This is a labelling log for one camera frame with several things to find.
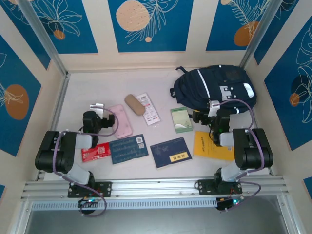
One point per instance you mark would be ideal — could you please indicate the pink pencil case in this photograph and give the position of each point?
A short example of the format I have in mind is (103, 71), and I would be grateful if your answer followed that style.
(122, 124)

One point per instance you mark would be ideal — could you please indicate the tan glasses case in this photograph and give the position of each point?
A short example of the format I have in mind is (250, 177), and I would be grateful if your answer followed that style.
(134, 104)

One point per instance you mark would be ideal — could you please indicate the yellow notebook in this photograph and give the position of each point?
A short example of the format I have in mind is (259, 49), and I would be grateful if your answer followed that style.
(204, 146)

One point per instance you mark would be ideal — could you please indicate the navy blue student backpack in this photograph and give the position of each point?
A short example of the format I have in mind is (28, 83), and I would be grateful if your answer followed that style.
(207, 85)

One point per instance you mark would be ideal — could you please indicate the navy card with QR codes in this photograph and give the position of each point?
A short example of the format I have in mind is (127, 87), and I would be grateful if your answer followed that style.
(126, 151)

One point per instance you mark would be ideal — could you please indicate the clear packet with red print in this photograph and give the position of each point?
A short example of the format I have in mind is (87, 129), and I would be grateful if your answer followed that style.
(151, 114)

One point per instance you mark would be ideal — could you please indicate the navy book with yellow label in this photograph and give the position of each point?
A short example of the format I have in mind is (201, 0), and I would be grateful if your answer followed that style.
(168, 152)

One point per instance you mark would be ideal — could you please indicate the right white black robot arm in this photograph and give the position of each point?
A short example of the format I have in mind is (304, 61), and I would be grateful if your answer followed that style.
(256, 153)

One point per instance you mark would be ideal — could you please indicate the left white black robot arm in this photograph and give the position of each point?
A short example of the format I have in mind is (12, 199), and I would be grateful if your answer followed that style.
(48, 156)

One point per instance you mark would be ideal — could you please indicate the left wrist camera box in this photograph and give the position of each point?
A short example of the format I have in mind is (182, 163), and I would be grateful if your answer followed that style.
(97, 107)

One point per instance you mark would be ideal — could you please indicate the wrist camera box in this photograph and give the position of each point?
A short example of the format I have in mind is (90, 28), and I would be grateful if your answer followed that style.
(97, 107)
(213, 104)

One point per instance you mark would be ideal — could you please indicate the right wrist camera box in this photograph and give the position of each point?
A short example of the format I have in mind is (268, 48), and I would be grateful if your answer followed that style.
(213, 104)

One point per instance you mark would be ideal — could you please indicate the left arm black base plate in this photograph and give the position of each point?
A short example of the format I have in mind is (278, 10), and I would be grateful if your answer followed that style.
(104, 189)

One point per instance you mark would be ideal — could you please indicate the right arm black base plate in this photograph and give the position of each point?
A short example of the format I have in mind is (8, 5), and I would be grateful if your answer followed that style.
(204, 187)

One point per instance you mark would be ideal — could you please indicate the aluminium mounting rail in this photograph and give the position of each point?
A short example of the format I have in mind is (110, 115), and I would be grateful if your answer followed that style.
(156, 187)

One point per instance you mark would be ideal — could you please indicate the aluminium frame post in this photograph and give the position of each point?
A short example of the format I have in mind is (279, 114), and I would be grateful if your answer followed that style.
(42, 33)
(261, 29)

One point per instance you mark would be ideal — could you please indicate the aluminium frame leg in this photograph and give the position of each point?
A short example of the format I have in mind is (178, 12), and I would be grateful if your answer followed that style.
(291, 217)
(20, 219)

